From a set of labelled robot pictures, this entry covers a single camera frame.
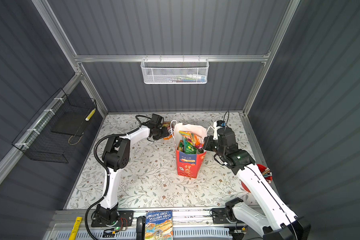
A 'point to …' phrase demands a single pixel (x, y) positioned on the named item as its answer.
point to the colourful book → (159, 225)
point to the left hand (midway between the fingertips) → (166, 134)
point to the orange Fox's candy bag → (195, 140)
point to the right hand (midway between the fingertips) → (206, 139)
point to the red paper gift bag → (190, 156)
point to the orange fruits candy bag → (170, 130)
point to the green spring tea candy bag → (189, 148)
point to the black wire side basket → (55, 133)
